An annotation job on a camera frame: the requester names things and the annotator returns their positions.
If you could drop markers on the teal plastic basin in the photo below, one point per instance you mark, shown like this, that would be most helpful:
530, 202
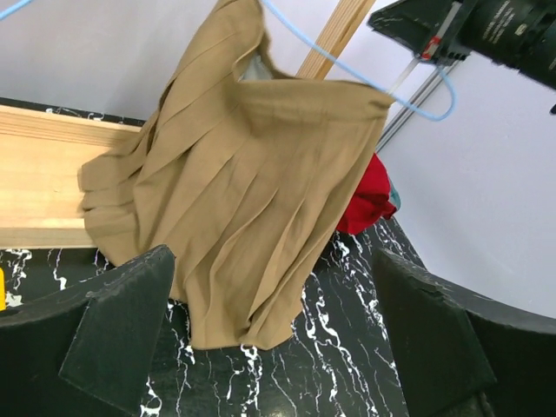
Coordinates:
394, 197

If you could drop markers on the yellow plastic crate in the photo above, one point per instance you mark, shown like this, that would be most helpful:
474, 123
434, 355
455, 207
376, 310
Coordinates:
2, 291

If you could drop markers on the wooden clothes rack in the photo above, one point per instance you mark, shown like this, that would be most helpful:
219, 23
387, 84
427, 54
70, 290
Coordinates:
235, 153

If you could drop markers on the tan brown skirt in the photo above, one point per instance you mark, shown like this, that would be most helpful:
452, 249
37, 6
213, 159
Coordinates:
243, 172

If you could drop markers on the blue wire hanger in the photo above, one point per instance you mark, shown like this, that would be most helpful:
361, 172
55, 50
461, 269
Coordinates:
115, 56

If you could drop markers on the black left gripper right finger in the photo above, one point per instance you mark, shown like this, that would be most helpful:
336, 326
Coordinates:
459, 353

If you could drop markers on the red cloth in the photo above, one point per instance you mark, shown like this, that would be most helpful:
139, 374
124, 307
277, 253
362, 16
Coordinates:
370, 201

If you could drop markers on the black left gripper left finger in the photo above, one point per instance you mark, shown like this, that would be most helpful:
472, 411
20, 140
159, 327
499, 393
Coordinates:
86, 350

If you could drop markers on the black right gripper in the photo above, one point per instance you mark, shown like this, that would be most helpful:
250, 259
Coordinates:
518, 34

